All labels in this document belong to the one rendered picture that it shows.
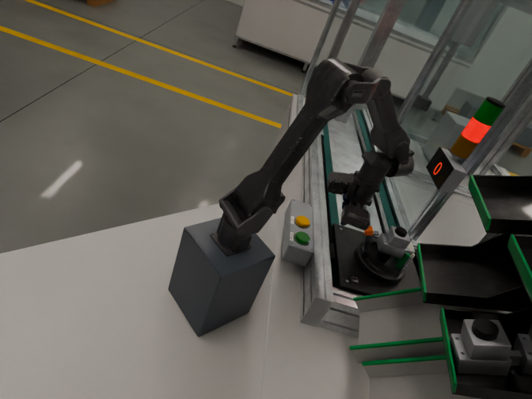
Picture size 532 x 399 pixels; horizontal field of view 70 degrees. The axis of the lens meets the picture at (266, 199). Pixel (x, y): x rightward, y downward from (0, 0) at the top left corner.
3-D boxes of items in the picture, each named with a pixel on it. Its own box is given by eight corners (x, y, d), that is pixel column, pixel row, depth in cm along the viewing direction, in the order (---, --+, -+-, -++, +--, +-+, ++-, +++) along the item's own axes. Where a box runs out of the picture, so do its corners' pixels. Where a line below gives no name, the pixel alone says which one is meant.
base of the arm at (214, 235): (208, 234, 77) (215, 212, 74) (234, 227, 81) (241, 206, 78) (227, 258, 74) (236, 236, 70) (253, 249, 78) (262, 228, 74)
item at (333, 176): (361, 171, 91) (335, 160, 91) (360, 186, 85) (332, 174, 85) (349, 190, 94) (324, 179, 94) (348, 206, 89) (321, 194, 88)
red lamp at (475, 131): (465, 138, 97) (476, 122, 95) (458, 131, 101) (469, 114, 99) (482, 145, 98) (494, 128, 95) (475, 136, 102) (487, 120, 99)
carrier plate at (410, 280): (336, 290, 92) (340, 284, 91) (331, 227, 112) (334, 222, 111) (426, 317, 95) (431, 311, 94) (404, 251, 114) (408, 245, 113)
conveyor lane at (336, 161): (322, 313, 97) (339, 288, 92) (315, 155, 166) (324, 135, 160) (423, 341, 100) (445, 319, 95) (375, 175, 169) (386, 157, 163)
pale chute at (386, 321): (357, 364, 73) (349, 348, 71) (360, 312, 84) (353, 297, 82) (526, 350, 61) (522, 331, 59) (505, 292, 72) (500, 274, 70)
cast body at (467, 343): (456, 374, 52) (464, 339, 48) (447, 347, 55) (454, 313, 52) (524, 377, 50) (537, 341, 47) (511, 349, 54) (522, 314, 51)
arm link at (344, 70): (353, 69, 58) (374, 85, 62) (325, 50, 62) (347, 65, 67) (243, 224, 70) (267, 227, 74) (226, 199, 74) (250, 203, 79)
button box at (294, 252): (281, 260, 102) (289, 244, 98) (284, 212, 119) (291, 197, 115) (305, 267, 102) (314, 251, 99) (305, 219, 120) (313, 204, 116)
